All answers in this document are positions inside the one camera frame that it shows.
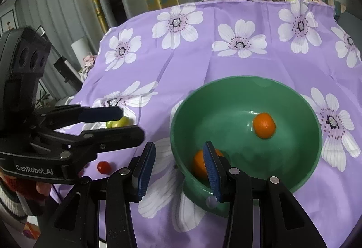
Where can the person's left forearm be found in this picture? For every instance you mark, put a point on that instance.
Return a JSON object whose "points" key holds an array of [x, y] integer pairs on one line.
{"points": [[11, 200]]}

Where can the red cherry tomato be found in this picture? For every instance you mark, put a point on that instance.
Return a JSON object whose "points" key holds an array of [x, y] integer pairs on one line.
{"points": [[103, 166]]}

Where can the small pink cloth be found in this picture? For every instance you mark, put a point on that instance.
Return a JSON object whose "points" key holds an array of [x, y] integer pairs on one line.
{"points": [[89, 62]]}

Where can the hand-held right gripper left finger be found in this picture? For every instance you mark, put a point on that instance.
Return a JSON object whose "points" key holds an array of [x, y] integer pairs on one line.
{"points": [[146, 171]]}

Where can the white cylinder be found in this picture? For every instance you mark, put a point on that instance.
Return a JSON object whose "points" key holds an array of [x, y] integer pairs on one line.
{"points": [[79, 48]]}

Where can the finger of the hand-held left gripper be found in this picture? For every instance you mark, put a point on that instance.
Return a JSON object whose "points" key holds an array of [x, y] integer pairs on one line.
{"points": [[118, 136], [101, 114]]}

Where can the grey sofa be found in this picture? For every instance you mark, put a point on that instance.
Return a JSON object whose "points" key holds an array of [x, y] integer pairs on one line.
{"points": [[349, 21]]}

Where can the small orange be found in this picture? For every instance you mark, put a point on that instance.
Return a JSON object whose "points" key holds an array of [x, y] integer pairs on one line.
{"points": [[264, 125], [199, 164]]}

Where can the person's left hand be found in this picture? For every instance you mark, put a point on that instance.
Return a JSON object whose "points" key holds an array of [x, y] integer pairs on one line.
{"points": [[43, 188]]}

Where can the black box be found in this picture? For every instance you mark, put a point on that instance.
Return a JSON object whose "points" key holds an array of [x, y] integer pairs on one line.
{"points": [[66, 68]]}

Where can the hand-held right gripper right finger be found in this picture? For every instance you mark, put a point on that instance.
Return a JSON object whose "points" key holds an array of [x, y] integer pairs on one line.
{"points": [[210, 171]]}

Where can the framed wall picture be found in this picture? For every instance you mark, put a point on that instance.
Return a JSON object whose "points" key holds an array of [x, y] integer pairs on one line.
{"points": [[7, 21]]}

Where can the purple floral tablecloth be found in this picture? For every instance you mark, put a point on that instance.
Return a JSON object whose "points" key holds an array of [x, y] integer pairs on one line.
{"points": [[226, 50]]}

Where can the green jujube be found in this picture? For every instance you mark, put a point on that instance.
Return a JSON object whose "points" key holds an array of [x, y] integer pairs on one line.
{"points": [[112, 124], [125, 120]]}

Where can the green bowl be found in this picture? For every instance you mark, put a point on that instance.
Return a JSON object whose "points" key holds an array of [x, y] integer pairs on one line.
{"points": [[243, 112]]}

